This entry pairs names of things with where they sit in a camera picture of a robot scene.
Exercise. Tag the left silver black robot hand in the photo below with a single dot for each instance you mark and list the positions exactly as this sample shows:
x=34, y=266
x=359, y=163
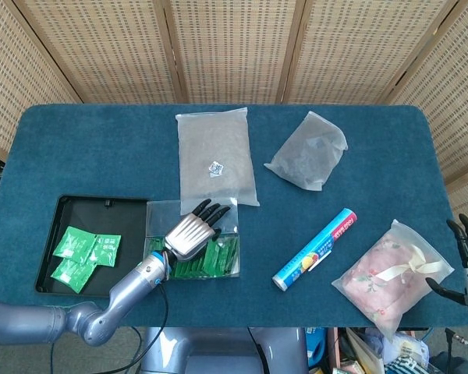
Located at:
x=189, y=235

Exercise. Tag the clear box of green sachets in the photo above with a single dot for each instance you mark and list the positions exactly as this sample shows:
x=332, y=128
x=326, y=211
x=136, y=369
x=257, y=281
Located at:
x=226, y=257

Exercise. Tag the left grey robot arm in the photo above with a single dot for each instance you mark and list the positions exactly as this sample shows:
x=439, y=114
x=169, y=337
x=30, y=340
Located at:
x=121, y=296

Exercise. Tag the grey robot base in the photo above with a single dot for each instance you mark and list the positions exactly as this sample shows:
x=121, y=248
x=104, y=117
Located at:
x=218, y=346

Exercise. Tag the black square plastic tray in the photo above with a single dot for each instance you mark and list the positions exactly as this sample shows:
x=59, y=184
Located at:
x=113, y=218

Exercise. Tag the frosted bag pink floral cloth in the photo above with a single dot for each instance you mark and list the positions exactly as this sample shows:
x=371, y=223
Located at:
x=386, y=284

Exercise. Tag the white plastic bag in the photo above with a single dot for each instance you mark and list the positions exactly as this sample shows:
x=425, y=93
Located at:
x=407, y=344

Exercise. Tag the large frosted bag QR label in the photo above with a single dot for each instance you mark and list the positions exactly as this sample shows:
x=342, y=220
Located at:
x=214, y=140

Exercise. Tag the small frosted bag dark contents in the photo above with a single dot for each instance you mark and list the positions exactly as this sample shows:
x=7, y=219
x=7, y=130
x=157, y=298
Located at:
x=308, y=152

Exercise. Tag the striped cloth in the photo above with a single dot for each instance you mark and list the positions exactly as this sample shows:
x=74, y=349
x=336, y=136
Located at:
x=405, y=367

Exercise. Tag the blue felt table cover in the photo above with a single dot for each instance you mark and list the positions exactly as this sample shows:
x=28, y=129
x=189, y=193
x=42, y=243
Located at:
x=101, y=156

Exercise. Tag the blue cling wrap roll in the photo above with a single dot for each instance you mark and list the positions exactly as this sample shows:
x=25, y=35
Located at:
x=316, y=249

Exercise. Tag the beige paper folder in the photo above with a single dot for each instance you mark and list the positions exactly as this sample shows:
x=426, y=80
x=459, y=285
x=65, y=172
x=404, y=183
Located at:
x=360, y=350

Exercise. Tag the rattan folding screen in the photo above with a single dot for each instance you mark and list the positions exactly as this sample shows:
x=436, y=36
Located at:
x=234, y=46

